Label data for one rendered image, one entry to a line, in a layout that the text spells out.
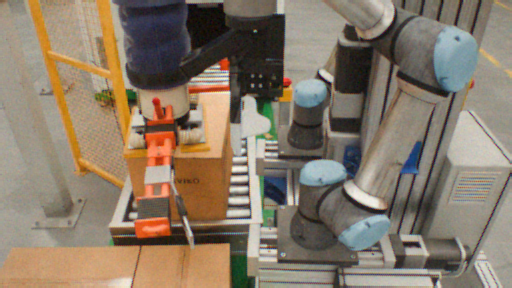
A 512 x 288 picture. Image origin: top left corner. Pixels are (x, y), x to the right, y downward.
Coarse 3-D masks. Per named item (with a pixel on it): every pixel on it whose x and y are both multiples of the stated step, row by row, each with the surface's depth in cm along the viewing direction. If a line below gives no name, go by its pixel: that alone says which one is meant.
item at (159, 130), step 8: (152, 120) 118; (160, 120) 118; (168, 120) 118; (144, 128) 115; (152, 128) 116; (160, 128) 116; (168, 128) 116; (176, 128) 115; (144, 136) 112; (152, 136) 112; (160, 136) 112; (168, 136) 112; (176, 136) 114; (160, 144) 114; (176, 144) 115
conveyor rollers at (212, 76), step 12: (204, 72) 339; (216, 72) 336; (228, 72) 333; (192, 84) 316; (204, 84) 317; (216, 84) 317; (240, 168) 221; (240, 180) 214; (240, 192) 206; (132, 204) 197; (228, 204) 199; (240, 204) 199; (132, 216) 189; (228, 216) 191; (240, 216) 191
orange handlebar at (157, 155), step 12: (228, 84) 144; (168, 108) 128; (156, 144) 111; (168, 144) 110; (156, 156) 105; (168, 156) 105; (168, 192) 93; (144, 228) 83; (156, 228) 83; (168, 228) 85
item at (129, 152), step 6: (132, 108) 154; (132, 114) 150; (138, 114) 149; (132, 132) 138; (138, 132) 134; (126, 138) 135; (126, 144) 132; (126, 150) 129; (132, 150) 129; (138, 150) 129; (144, 150) 129; (126, 156) 128; (132, 156) 128; (138, 156) 129; (144, 156) 129
